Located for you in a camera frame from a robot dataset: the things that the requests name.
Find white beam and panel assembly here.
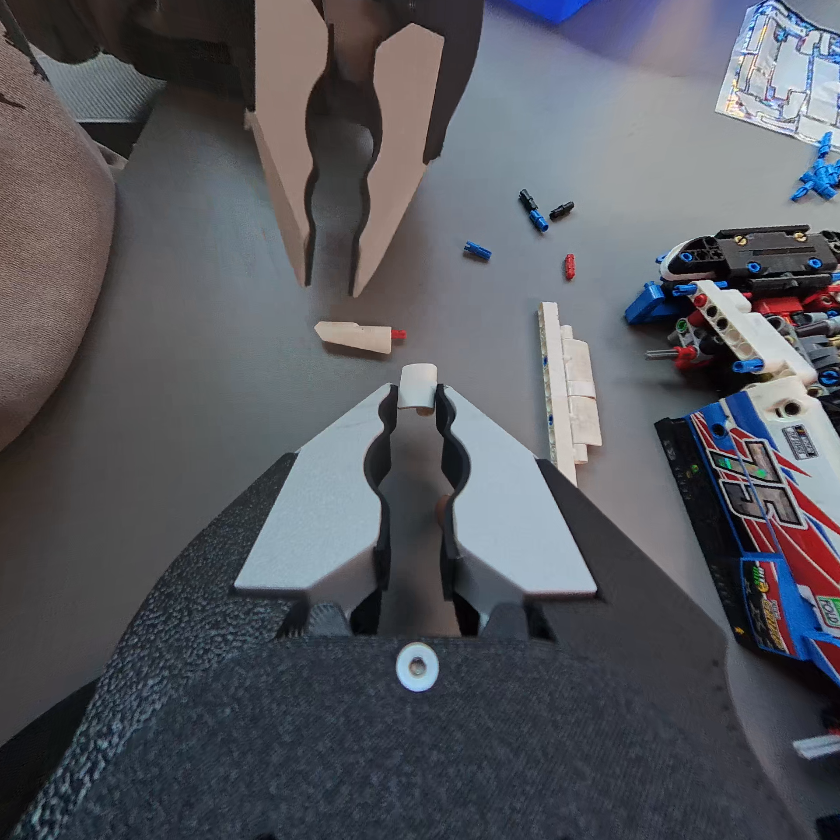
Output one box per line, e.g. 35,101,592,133
537,302,603,488

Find cluster of blue pins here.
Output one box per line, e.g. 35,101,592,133
791,131,840,203

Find grey desk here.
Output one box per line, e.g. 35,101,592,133
0,0,840,840

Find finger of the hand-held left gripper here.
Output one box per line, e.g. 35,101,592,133
348,23,447,299
246,0,329,288

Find small white connector brick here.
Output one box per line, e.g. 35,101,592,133
399,363,437,416

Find grey webbing strap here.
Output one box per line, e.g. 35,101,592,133
33,52,165,126

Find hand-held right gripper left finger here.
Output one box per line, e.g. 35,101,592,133
233,382,400,636

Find colourful printed sheet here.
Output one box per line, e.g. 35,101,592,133
715,0,840,144

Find white curved panel brick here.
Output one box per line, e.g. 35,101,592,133
314,320,393,357

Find toy brick race car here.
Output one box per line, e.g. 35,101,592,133
623,225,840,690

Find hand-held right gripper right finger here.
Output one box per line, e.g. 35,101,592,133
434,384,599,637

